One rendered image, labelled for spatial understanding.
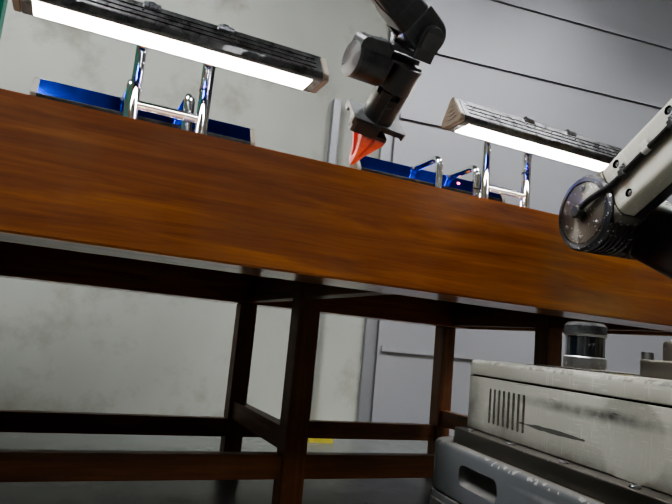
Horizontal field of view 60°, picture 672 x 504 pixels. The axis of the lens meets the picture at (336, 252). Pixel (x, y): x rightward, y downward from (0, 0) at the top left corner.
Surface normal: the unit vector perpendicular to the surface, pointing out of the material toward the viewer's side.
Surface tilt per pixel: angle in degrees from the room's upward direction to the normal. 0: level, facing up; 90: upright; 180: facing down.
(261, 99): 90
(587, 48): 90
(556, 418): 90
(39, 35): 90
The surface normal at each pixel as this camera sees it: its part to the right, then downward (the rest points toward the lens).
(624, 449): -0.94, -0.18
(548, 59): 0.28, -0.11
